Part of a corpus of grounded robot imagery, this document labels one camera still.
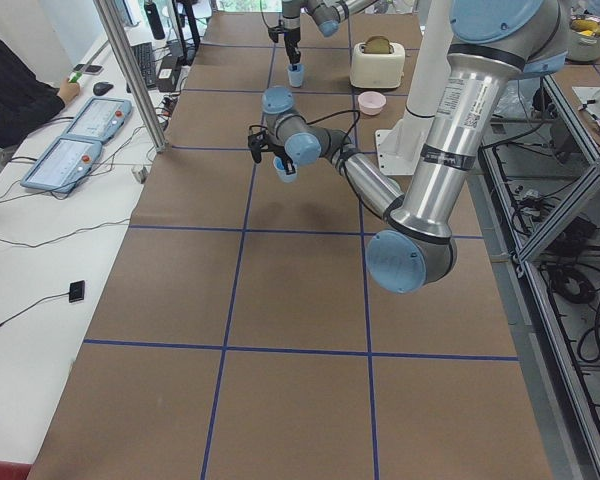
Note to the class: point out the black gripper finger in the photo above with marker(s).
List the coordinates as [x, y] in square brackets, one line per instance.
[294, 56]
[288, 167]

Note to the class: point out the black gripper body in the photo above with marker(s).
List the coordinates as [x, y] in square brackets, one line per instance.
[291, 38]
[278, 152]

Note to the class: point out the light blue cup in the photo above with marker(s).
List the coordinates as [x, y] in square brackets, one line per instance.
[295, 73]
[281, 172]

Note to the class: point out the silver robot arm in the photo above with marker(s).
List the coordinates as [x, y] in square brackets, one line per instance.
[326, 16]
[478, 47]

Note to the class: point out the person's hand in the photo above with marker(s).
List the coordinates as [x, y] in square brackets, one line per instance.
[68, 91]

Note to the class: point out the brown toast slice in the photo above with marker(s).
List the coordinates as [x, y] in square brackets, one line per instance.
[377, 45]

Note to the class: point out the pink plastic bowl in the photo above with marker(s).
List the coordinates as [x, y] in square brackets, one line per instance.
[371, 103]

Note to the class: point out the cream white toaster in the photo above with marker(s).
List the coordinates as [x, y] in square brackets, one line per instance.
[377, 70]

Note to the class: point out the small metal cup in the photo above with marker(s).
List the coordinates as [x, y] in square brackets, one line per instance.
[140, 173]

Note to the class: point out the black keyboard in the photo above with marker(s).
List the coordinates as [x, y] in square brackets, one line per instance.
[145, 59]

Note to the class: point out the teach pendant far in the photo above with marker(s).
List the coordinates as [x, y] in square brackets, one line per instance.
[99, 119]

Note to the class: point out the teach pendant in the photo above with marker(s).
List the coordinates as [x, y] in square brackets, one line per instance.
[62, 165]
[99, 119]

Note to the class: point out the black computer mouse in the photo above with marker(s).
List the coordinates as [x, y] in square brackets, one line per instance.
[101, 88]

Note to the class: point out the black phone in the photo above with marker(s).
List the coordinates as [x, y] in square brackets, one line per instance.
[92, 69]

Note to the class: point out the teach pendant near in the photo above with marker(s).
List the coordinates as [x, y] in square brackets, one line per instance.
[62, 165]

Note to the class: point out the small black box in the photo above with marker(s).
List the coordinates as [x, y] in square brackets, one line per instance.
[76, 291]

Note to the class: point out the person in black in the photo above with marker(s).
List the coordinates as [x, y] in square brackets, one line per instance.
[25, 102]

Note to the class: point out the metal pot with food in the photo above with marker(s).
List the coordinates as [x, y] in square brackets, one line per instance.
[584, 38]

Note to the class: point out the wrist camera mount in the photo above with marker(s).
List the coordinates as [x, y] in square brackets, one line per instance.
[274, 32]
[258, 142]

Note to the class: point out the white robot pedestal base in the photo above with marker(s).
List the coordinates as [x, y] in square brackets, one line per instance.
[398, 149]

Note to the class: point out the aluminium frame post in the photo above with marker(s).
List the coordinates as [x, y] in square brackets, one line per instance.
[126, 60]

